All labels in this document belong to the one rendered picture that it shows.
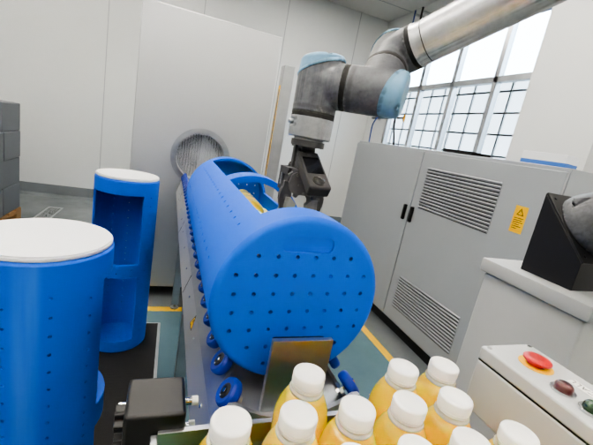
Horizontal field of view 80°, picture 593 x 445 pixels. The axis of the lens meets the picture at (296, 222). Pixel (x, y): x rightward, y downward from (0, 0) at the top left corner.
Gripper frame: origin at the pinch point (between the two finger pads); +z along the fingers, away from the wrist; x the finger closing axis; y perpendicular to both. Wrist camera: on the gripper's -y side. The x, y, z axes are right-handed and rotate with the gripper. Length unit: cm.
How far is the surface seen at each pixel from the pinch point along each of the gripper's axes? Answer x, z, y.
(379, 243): -152, 54, 185
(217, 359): 16.7, 17.7, -18.5
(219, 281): 18.8, 2.1, -21.9
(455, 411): -6.4, 7.3, -44.7
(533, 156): -166, -35, 80
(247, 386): 11.3, 21.8, -20.4
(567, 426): -18, 7, -49
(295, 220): 8.8, -8.1, -21.8
